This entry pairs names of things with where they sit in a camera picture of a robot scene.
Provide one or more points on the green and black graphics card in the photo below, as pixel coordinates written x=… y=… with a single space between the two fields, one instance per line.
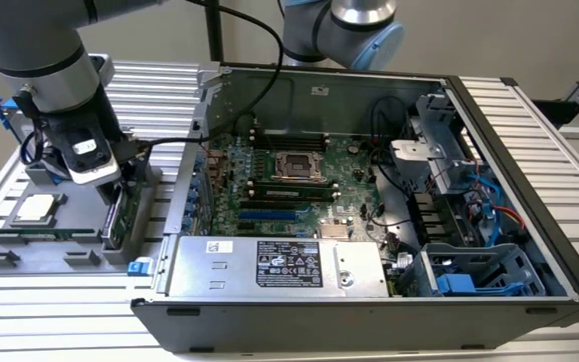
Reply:
x=128 y=211

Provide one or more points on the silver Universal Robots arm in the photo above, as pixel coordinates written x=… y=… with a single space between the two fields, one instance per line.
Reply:
x=33 y=45

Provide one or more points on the grey plastic parts rack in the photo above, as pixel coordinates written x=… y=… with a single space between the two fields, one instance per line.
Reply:
x=68 y=215

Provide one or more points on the silver CPU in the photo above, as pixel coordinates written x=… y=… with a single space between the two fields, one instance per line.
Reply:
x=40 y=207

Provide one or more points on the green RAM stick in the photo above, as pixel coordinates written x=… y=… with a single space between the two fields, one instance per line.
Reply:
x=33 y=235

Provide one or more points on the empty black RAM slots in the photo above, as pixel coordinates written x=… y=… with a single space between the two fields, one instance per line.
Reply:
x=289 y=140

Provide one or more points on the black expansion slot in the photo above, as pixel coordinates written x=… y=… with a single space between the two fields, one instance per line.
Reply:
x=269 y=205

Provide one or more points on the blue case latch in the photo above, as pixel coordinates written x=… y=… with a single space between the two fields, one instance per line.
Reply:
x=136 y=267

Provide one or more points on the CPU socket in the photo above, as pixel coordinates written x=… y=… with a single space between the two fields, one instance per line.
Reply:
x=296 y=166

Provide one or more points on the RAM stick with white label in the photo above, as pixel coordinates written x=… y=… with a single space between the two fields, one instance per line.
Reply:
x=281 y=193

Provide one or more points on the blue expansion slot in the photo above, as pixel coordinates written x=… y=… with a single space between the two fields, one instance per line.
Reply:
x=269 y=216

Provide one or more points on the silver power supply unit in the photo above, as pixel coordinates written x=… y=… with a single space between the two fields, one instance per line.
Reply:
x=229 y=279

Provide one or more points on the round coin battery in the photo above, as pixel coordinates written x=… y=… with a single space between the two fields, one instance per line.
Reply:
x=352 y=147

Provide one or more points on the green motherboard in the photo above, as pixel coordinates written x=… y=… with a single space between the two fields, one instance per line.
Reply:
x=350 y=177

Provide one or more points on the silver finned chipset heatsink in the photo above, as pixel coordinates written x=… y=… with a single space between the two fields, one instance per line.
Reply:
x=335 y=232

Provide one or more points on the black front fan shroud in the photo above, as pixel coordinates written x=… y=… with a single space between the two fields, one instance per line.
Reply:
x=430 y=211

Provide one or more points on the black open PC case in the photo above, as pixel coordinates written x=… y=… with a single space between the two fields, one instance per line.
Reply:
x=319 y=328

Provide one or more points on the grey metal disk bay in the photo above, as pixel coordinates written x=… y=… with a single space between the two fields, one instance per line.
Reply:
x=470 y=250

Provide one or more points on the blue plastic disk carrier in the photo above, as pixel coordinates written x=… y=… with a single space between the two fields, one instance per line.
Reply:
x=455 y=283

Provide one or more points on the black upright post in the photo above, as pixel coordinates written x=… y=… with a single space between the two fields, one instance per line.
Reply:
x=212 y=41

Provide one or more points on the silver metal drive bracket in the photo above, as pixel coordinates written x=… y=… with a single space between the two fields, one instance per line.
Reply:
x=415 y=149

